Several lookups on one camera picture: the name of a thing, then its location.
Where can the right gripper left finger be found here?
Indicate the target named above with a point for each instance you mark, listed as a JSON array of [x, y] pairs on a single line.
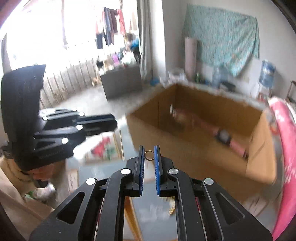
[[135, 183]]

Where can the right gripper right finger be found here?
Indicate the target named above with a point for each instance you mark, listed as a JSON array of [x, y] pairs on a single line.
[[165, 187]]

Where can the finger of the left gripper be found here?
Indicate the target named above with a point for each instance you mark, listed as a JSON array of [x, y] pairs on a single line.
[[100, 120], [98, 127]]

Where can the pink strap digital watch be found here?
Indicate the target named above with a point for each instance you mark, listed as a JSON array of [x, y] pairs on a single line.
[[192, 120]]

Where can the person's left hand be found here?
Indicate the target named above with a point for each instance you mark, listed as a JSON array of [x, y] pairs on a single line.
[[49, 172]]

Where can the floral patterned tablecloth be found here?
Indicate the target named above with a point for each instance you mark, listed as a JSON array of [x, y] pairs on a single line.
[[204, 211]]

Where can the dark grey cabinet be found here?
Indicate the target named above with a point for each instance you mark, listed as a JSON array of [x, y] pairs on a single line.
[[121, 81]]

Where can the brown cardboard box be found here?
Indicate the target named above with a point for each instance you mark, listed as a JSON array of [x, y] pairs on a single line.
[[199, 154]]

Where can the hanging clothes on rack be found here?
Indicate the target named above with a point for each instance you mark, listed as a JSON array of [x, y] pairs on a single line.
[[116, 33]]

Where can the pink rolled mat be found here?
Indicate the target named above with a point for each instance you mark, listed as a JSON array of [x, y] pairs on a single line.
[[190, 58]]

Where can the pink blanket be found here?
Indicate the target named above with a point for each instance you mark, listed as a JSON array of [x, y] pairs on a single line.
[[286, 127]]

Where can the blue water bottle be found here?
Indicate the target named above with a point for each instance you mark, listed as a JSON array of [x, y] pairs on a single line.
[[266, 78]]

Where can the teal floral wall cloth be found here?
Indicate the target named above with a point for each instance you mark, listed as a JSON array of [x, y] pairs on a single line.
[[226, 38]]

